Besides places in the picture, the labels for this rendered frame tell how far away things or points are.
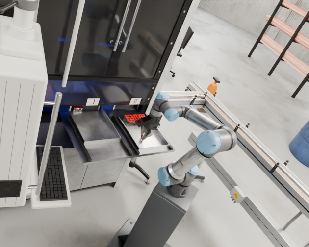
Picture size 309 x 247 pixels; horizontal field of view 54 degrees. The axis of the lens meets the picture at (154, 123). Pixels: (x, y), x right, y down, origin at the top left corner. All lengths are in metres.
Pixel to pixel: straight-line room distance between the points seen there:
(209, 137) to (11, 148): 0.88
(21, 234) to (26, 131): 1.35
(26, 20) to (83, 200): 1.83
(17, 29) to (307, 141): 4.32
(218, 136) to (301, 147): 3.58
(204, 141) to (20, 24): 0.95
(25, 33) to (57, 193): 0.83
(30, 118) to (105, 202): 1.68
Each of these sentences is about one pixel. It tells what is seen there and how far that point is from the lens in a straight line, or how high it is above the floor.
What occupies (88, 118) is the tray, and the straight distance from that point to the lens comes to 2.14.
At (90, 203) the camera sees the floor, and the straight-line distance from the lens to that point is 2.78.
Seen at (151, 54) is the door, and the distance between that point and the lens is 2.07.
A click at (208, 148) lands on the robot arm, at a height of 1.35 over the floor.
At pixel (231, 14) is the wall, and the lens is 11.62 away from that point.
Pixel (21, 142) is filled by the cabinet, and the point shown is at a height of 1.24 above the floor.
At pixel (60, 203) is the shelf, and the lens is 1.70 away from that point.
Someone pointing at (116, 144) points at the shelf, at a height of 0.88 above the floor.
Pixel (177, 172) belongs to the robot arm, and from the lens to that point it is 1.74.
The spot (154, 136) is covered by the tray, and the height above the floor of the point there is 0.88.
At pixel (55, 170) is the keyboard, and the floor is 0.83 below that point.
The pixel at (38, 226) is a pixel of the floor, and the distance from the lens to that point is 2.58.
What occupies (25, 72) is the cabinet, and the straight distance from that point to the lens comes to 1.17.
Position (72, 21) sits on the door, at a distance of 1.74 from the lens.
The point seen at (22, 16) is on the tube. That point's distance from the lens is 1.29.
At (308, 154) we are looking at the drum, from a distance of 5.00.
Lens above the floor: 2.15
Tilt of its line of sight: 33 degrees down
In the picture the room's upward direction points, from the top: 24 degrees clockwise
